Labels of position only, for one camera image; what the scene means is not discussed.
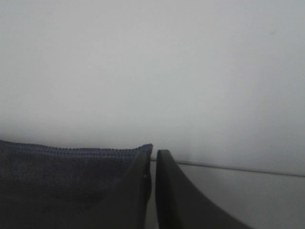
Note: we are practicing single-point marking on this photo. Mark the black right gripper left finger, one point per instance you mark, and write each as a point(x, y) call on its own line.
point(125, 207)

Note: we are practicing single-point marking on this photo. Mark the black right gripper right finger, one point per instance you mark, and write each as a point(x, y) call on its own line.
point(181, 205)

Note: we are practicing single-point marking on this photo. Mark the dark grey towel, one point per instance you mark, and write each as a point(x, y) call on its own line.
point(43, 187)

